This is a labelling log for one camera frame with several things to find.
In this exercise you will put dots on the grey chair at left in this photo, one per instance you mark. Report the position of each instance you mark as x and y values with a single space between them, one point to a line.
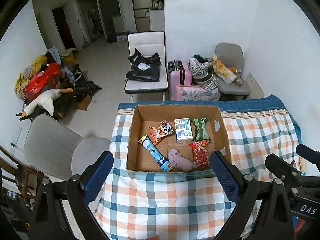
56 150

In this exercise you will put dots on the blue long snack pouch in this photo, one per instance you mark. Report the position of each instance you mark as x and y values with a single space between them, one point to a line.
163 163

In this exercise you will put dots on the white padded chair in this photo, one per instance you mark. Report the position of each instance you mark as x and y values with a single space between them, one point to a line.
148 43

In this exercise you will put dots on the black bag on chair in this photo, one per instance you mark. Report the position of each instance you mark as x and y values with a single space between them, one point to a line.
144 69

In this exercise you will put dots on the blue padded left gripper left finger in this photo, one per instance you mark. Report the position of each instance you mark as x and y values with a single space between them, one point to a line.
83 189

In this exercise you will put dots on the yellow tissue pack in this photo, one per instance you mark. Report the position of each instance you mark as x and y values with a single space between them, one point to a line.
183 130

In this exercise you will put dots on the small wooden block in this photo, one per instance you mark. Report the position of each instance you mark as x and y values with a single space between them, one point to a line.
302 165

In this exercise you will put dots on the green snack bag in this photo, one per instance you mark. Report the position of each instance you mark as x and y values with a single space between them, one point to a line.
200 130

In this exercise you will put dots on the floral pink cushion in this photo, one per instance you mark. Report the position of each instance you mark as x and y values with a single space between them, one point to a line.
196 93

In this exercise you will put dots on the pink suitcase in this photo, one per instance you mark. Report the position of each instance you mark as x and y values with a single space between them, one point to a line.
179 75

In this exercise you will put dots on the red plastic bag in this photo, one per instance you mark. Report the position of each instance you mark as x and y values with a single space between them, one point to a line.
40 79

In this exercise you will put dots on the grey chair by wall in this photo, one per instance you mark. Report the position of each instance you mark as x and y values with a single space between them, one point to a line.
231 55

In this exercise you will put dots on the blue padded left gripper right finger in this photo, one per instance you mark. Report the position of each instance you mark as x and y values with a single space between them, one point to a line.
240 189

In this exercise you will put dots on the red snack bag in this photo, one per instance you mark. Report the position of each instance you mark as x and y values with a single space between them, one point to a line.
200 153

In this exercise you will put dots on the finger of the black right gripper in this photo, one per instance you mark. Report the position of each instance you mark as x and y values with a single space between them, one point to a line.
283 171

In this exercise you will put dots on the yellow white package on chair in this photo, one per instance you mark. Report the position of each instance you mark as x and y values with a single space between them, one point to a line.
222 71

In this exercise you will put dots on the orange cartoon snack bag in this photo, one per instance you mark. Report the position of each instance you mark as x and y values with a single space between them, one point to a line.
158 133

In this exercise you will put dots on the black white patterned bag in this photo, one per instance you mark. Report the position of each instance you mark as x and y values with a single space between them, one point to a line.
203 74

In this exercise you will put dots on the purple soft cloth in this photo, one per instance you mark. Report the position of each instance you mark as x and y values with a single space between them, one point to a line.
181 163

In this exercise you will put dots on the plaid checkered tablecloth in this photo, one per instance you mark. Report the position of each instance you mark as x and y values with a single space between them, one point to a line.
138 205

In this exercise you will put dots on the white goose plush toy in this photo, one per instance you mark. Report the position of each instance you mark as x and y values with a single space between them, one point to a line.
44 100

